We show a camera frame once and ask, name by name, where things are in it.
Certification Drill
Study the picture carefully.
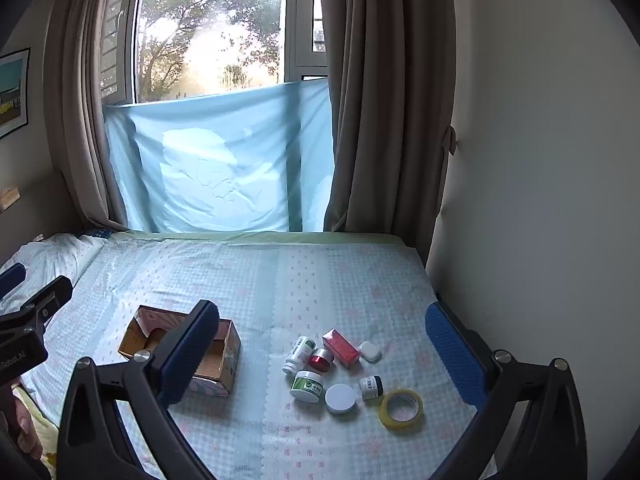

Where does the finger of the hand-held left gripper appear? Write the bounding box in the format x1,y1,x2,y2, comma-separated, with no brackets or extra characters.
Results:
0,276,73,333
0,262,27,301

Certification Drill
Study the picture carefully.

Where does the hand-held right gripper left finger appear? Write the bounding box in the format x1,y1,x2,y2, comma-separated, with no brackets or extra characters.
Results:
57,300,221,480

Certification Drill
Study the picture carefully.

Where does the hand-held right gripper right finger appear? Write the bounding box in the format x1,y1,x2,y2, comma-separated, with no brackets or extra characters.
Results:
425,302,588,480

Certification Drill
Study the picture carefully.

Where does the cardboard box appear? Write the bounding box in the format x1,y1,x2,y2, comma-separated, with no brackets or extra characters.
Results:
117,305,242,398

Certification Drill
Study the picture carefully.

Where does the small white black-cap bottle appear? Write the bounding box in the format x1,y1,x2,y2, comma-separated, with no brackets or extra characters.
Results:
359,375,385,402

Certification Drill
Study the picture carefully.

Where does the yellow tape roll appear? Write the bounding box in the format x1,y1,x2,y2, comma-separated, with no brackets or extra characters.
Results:
380,388,424,431

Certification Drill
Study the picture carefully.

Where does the red rectangular box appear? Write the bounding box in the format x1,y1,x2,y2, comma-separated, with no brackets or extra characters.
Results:
322,329,361,367

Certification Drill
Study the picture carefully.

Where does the white bottle with green cap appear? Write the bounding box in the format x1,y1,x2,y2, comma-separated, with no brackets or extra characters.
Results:
282,336,317,376

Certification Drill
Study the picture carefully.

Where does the round jar with white lid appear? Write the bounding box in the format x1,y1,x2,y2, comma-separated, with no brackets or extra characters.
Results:
325,383,359,415

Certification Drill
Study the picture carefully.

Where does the white jar with green label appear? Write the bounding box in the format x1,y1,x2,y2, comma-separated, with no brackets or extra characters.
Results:
290,370,326,403

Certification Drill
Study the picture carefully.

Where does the silver jar with red lid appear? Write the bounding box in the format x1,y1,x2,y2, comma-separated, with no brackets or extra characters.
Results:
307,347,335,373

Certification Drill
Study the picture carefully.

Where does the person's left hand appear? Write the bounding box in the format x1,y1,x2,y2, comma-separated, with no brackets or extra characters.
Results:
10,392,44,461

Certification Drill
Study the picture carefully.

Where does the white pillow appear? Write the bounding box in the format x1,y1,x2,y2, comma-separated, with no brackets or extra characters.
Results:
0,232,108,316

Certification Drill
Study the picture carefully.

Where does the beige headboard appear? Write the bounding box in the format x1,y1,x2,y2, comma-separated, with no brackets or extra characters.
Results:
0,170,83,266

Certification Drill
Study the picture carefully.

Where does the yellow floral blanket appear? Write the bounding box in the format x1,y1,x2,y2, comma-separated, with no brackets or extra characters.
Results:
10,380,68,480

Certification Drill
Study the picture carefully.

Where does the checked floral bed sheet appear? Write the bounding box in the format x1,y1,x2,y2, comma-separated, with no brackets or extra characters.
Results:
0,232,493,480

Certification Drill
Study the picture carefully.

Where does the light blue hanging cloth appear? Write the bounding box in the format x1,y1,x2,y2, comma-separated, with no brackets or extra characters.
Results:
102,78,337,235

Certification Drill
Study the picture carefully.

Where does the beige curtain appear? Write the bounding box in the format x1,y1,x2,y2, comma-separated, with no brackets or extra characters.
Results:
317,0,458,271
44,0,146,233

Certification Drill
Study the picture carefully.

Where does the window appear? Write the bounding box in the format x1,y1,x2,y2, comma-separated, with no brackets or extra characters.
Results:
100,0,331,106

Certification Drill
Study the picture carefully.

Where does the framed wall picture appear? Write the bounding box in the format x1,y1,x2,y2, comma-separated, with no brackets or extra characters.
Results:
0,47,32,138

